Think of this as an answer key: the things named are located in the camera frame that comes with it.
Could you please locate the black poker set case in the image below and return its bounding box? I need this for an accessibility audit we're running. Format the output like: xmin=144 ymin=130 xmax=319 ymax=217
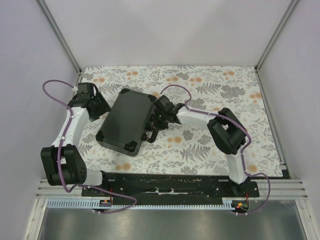
xmin=95 ymin=88 xmax=157 ymax=157

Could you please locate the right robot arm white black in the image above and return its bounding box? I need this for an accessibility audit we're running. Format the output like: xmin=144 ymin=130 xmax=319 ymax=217
xmin=153 ymin=95 xmax=250 ymax=197

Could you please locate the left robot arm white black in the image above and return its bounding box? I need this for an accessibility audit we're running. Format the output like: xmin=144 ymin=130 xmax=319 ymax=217
xmin=40 ymin=82 xmax=111 ymax=197

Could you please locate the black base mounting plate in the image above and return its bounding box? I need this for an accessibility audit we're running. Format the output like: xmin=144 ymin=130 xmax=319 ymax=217
xmin=82 ymin=171 xmax=261 ymax=206

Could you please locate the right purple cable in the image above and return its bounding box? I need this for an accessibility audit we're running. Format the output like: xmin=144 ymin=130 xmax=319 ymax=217
xmin=159 ymin=84 xmax=272 ymax=216

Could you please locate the white slotted cable duct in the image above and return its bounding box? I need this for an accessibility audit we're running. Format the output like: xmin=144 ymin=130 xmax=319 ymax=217
xmin=46 ymin=198 xmax=238 ymax=210

